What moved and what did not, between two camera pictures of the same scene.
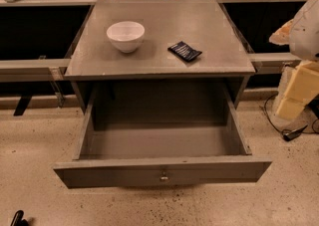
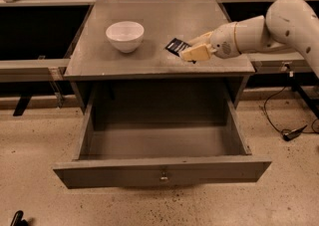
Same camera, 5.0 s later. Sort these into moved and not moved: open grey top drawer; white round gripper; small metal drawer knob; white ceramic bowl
Moved: white round gripper
Not moved: small metal drawer knob; white ceramic bowl; open grey top drawer
